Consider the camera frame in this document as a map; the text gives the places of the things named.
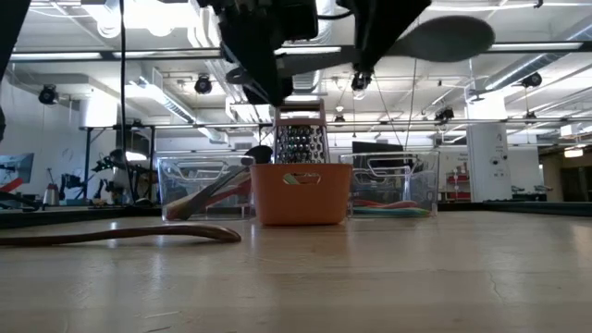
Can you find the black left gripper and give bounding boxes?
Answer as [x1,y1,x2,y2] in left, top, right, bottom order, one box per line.
[198,0,296,108]

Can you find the blue-grey silicone spoon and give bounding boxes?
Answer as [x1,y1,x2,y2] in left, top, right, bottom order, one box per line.
[225,15,497,87]

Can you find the wooden slotted spatula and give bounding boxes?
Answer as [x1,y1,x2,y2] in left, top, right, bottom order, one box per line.
[165,191,218,221]

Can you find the pink silicone spatula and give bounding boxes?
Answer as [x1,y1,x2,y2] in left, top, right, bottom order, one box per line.
[353,199,420,209]

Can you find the black ceiling spotlight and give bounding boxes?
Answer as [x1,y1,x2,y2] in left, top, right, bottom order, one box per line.
[193,73,214,96]
[433,105,455,125]
[521,71,543,89]
[37,84,60,106]
[350,68,375,93]

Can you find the pink metal box grater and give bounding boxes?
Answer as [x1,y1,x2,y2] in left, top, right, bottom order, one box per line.
[272,98,331,166]

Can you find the clear plastic bin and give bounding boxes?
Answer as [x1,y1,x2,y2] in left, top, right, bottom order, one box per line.
[339,151,440,218]
[155,154,256,222]

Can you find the black flat screen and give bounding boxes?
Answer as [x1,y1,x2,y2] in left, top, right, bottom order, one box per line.
[351,141,406,156]

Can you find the orange plastic bin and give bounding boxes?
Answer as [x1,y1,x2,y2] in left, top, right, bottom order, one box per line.
[249,162,354,227]

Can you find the black overhead light bar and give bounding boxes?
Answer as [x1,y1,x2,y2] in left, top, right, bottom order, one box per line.
[8,41,585,64]

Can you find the brown wooden spoon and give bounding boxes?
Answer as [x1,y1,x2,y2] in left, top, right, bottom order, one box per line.
[0,222,242,247]

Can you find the white square column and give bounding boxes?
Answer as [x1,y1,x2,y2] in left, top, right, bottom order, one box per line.
[465,122,512,204]

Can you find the person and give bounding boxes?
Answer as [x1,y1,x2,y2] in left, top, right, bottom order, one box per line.
[110,148,140,204]

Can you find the silver kettle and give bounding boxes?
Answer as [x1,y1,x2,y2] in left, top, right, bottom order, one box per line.
[42,182,61,207]

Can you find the computer monitor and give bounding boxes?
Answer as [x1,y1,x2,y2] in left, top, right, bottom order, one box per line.
[0,152,36,186]

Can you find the silver ventilation duct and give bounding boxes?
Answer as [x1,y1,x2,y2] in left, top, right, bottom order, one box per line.
[289,0,337,96]

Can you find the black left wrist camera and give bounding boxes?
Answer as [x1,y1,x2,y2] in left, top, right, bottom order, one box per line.
[270,0,320,42]

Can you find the thin black hanging cable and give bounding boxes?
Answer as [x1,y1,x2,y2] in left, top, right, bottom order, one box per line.
[118,0,130,204]

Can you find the black metal frame stand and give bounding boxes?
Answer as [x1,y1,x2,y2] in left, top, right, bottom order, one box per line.
[81,123,157,207]

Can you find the black table frame rail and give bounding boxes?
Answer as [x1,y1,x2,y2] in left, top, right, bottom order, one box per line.
[0,199,592,230]

